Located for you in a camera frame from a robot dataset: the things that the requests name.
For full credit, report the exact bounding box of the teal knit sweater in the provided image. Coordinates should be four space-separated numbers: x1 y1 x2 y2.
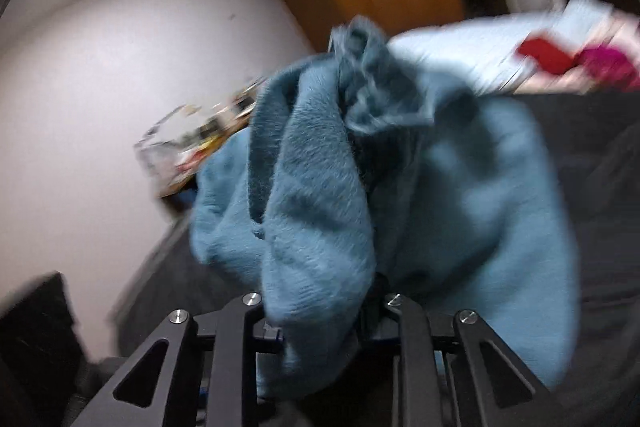
190 17 578 398

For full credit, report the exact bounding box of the cluttered wooden desk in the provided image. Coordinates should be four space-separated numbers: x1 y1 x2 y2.
134 77 266 198

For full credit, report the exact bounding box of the black satin sheet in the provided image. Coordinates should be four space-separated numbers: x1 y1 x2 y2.
112 92 639 426

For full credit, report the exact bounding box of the white bed cover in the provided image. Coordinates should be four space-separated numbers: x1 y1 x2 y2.
388 0 614 94

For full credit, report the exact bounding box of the red folded garment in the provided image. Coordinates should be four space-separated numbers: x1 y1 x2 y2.
516 36 578 76

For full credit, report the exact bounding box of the magenta folded garment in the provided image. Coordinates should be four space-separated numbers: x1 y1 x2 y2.
575 44 639 91

